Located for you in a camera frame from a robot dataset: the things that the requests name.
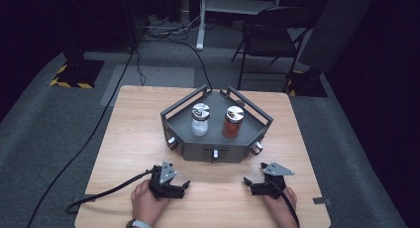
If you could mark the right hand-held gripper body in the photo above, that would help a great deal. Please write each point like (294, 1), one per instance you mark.
(272, 183)

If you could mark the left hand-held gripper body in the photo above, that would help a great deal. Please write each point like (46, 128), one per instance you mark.
(165, 181)

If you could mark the dark grey corner rack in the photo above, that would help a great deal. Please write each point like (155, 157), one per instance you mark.
(214, 145)

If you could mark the white spice jar silver lid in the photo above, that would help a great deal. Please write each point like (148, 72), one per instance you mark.
(200, 122)

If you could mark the orange spice jar silver lid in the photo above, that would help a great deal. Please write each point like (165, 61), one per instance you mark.
(232, 124)

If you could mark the person's left hand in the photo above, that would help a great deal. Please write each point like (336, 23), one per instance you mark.
(147, 203)

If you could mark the person's right hand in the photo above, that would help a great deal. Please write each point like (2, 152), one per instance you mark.
(284, 209)

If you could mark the white wristwatch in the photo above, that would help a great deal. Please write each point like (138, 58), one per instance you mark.
(140, 224)

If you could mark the grey tape strip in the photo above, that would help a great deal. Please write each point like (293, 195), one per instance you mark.
(322, 201)

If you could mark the black yellow-striped stand base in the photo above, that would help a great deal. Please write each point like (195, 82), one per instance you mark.
(305, 84)
(79, 74)

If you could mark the black folding chair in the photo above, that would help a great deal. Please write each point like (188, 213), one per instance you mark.
(270, 39)

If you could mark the grey padded panel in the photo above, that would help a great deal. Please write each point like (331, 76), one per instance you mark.
(333, 29)

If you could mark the white metal stand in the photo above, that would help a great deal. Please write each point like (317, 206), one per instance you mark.
(231, 5)

